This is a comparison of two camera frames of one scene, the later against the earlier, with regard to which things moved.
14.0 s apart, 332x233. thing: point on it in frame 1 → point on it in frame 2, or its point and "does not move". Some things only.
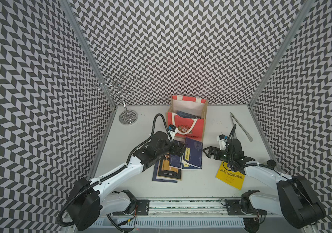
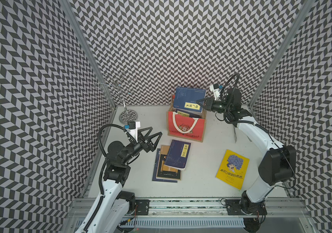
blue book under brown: [155, 175] does not move
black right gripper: [212, 149] → [209, 103]
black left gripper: [180, 149] → [149, 146]
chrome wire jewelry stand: [119, 86] does not move
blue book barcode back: [187, 115] does not move
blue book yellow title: [192, 154] → [185, 98]
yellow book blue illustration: [234, 178] does not move
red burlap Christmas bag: [188, 115] does not move
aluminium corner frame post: [67, 6] does not move
